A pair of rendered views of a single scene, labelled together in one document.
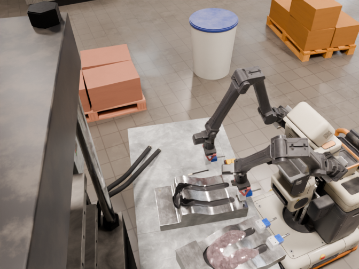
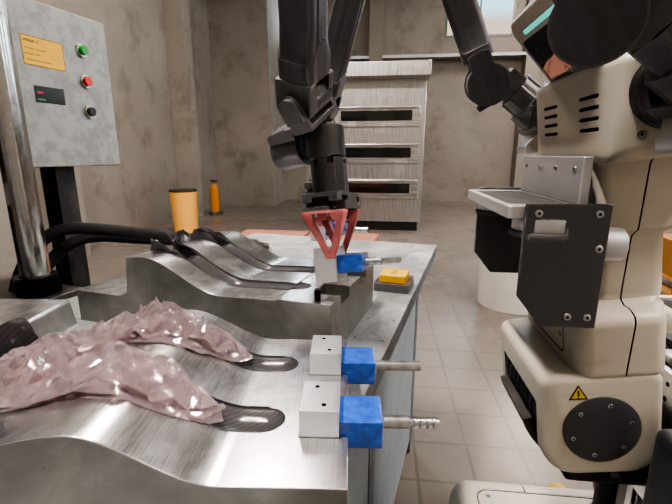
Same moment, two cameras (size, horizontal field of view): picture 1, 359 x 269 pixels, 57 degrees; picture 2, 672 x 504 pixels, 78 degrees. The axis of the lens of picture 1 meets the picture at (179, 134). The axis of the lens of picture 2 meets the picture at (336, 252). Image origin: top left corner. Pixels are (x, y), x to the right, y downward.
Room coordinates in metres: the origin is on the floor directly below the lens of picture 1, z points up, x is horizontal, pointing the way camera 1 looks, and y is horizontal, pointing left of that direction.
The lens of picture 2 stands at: (0.53, -0.63, 1.10)
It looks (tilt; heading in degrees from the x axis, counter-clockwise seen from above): 13 degrees down; 27
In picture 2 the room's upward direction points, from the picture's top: straight up
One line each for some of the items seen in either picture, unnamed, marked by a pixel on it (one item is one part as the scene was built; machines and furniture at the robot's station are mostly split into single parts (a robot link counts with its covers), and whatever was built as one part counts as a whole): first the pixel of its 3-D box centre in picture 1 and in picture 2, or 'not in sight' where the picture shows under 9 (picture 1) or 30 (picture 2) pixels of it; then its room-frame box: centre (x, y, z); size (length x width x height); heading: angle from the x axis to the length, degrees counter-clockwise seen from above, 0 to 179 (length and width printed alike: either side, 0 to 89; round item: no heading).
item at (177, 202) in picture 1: (202, 194); (234, 256); (1.11, -0.12, 0.92); 0.35 x 0.16 x 0.09; 98
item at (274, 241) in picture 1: (279, 238); (370, 421); (0.85, -0.50, 0.85); 0.13 x 0.05 x 0.05; 116
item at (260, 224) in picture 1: (266, 222); (365, 365); (0.95, -0.46, 0.85); 0.13 x 0.05 x 0.05; 116
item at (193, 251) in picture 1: (231, 254); (117, 389); (0.78, -0.24, 0.85); 0.50 x 0.26 x 0.11; 116
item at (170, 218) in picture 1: (199, 198); (232, 278); (1.12, -0.10, 0.87); 0.50 x 0.26 x 0.14; 98
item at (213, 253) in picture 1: (231, 248); (119, 350); (0.79, -0.24, 0.90); 0.26 x 0.18 x 0.08; 116
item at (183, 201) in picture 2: not in sight; (184, 210); (4.80, 4.01, 0.31); 0.40 x 0.39 x 0.61; 22
